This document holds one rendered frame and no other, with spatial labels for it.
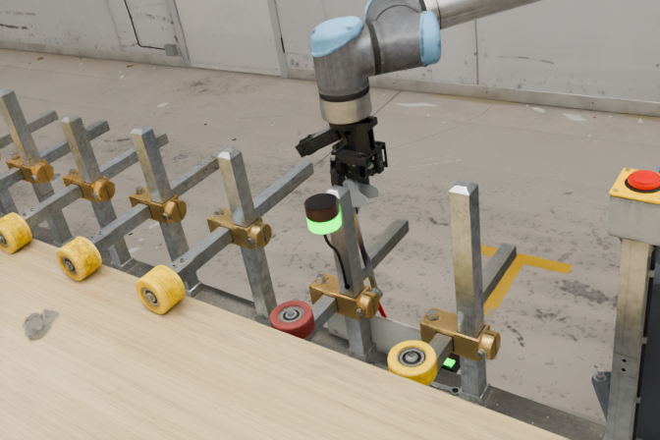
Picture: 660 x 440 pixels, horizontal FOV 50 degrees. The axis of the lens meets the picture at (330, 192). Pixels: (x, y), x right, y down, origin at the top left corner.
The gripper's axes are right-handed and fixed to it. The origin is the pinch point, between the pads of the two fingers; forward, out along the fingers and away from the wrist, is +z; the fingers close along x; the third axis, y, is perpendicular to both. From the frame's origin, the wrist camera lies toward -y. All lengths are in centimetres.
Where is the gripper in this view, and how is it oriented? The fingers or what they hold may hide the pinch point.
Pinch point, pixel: (352, 207)
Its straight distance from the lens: 137.1
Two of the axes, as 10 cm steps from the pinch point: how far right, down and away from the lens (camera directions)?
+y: 8.2, 1.8, -5.4
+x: 5.5, -4.9, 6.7
